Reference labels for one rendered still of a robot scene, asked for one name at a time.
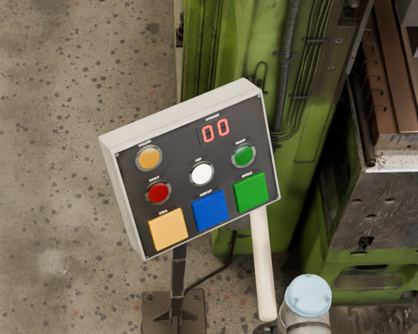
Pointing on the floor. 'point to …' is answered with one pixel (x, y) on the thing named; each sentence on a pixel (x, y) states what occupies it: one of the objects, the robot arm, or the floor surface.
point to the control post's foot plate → (195, 319)
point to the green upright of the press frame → (322, 123)
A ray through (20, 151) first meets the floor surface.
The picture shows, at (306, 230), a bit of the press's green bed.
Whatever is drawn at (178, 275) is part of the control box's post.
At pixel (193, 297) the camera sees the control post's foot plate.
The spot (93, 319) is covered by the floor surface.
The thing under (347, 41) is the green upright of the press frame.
